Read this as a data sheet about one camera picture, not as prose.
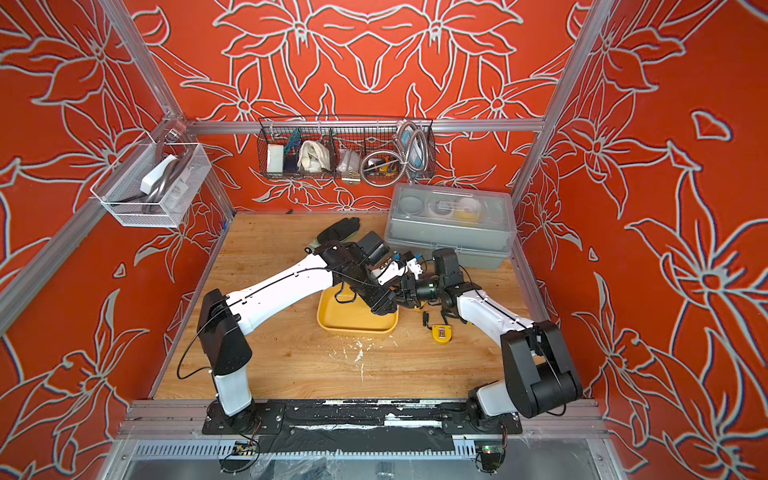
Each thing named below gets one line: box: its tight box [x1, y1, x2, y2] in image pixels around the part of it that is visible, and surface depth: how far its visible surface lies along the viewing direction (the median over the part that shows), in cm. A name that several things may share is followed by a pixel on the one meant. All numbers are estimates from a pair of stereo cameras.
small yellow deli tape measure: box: [431, 324, 453, 344], surface depth 87 cm
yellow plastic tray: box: [316, 282, 399, 334], surface depth 86 cm
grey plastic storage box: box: [384, 183, 517, 269], surface depth 97 cm
